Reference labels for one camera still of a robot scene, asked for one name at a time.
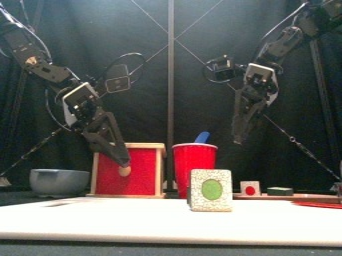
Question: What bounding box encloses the toy sushi piece red centre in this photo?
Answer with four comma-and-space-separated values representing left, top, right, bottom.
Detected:
240, 180, 262, 197

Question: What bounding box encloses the toy sushi roll green centre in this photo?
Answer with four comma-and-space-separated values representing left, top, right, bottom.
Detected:
188, 168, 234, 213

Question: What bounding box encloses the white cutting board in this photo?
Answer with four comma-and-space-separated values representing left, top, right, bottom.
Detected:
0, 196, 342, 248

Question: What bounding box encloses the wooden board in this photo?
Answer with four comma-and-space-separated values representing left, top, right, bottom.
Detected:
232, 193, 342, 204

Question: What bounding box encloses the red plate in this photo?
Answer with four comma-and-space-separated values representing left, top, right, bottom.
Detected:
293, 200, 342, 210

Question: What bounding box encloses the round wooden knob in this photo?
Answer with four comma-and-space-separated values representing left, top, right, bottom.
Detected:
118, 165, 133, 178

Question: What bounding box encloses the red wooden framed box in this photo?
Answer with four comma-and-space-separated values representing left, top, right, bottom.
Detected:
87, 142, 168, 199

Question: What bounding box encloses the grey bowl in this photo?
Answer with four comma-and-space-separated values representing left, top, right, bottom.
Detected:
29, 168, 93, 198

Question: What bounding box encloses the diagonal black brace rod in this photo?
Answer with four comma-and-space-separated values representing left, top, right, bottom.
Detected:
0, 126, 65, 177
262, 114, 342, 183

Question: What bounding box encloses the red plastic cup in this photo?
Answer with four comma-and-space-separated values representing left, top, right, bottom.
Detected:
172, 142, 220, 200

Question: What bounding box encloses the dark green toy block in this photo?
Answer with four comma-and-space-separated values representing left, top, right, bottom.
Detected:
266, 186, 296, 197

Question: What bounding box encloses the blue handled toy knife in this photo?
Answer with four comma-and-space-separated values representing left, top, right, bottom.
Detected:
193, 130, 212, 145

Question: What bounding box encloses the vertical metal frame pole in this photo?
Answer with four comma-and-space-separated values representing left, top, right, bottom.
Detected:
166, 0, 178, 194

